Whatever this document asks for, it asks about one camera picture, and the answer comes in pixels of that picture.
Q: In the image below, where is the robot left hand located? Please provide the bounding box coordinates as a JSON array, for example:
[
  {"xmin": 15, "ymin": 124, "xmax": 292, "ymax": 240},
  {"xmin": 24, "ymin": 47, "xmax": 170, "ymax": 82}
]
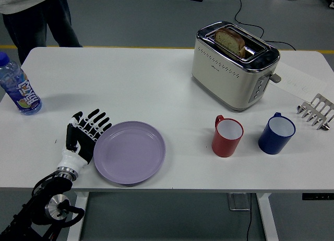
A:
[{"xmin": 56, "ymin": 108, "xmax": 113, "ymax": 174}]

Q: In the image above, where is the purple plate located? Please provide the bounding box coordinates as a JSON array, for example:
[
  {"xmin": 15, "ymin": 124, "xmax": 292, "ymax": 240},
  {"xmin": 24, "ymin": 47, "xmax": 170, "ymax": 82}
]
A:
[{"xmin": 93, "ymin": 120, "xmax": 166, "ymax": 185}]

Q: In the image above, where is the white table leg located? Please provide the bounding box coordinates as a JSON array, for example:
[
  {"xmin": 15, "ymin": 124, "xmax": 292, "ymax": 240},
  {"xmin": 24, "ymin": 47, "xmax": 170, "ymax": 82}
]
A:
[
  {"xmin": 255, "ymin": 192, "xmax": 279, "ymax": 241},
  {"xmin": 66, "ymin": 191, "xmax": 91, "ymax": 241}
]

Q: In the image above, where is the clear bottle with blue cap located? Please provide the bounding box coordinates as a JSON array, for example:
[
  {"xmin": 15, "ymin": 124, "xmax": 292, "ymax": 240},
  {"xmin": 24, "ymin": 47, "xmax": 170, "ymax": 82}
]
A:
[{"xmin": 0, "ymin": 52, "xmax": 43, "ymax": 116}]

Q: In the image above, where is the person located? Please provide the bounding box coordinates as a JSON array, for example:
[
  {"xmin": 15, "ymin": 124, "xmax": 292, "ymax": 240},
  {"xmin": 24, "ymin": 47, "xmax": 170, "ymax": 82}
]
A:
[{"xmin": 0, "ymin": 0, "xmax": 84, "ymax": 66}]

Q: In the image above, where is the red mug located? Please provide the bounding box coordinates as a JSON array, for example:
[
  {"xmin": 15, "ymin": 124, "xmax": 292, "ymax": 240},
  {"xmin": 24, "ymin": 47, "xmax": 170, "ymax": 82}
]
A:
[{"xmin": 211, "ymin": 114, "xmax": 244, "ymax": 158}]

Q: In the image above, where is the cream and chrome toaster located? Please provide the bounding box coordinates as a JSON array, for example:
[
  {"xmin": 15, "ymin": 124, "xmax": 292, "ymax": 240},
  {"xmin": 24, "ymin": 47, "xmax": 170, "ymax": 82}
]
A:
[{"xmin": 192, "ymin": 21, "xmax": 282, "ymax": 113}]

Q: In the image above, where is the brown bread slice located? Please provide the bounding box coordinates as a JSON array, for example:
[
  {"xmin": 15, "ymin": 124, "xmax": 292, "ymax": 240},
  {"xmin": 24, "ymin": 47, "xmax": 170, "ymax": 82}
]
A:
[{"xmin": 214, "ymin": 27, "xmax": 246, "ymax": 58}]

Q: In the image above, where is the blue mug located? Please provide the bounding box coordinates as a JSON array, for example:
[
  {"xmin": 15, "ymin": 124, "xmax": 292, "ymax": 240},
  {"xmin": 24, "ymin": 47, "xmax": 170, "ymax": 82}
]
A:
[{"xmin": 258, "ymin": 112, "xmax": 296, "ymax": 155}]

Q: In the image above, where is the white paper sheet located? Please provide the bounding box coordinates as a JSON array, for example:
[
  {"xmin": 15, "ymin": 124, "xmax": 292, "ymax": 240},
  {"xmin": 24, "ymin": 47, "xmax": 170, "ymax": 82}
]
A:
[{"xmin": 271, "ymin": 62, "xmax": 329, "ymax": 102}]

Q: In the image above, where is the metal toast rack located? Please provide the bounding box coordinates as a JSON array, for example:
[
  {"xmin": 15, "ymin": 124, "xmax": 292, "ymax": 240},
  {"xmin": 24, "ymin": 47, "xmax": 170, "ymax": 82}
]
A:
[{"xmin": 296, "ymin": 93, "xmax": 334, "ymax": 131}]

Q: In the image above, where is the black table control panel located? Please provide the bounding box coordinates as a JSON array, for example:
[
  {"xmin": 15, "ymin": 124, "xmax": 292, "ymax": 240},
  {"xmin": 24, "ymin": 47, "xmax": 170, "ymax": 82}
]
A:
[{"xmin": 302, "ymin": 192, "xmax": 334, "ymax": 201}]

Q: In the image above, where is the clear plastic bracket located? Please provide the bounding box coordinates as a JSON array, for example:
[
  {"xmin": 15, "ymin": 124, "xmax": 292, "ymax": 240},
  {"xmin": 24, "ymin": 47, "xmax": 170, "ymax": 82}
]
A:
[{"xmin": 226, "ymin": 192, "xmax": 252, "ymax": 212}]

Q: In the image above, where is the thin black cable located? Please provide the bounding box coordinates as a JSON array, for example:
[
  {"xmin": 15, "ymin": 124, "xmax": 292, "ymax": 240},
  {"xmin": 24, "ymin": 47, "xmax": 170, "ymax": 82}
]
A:
[{"xmin": 245, "ymin": 194, "xmax": 254, "ymax": 241}]

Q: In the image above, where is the black toaster power cord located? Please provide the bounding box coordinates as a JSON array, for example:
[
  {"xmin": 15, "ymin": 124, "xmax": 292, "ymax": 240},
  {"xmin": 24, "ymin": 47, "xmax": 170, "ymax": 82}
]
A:
[{"xmin": 229, "ymin": 0, "xmax": 297, "ymax": 52}]

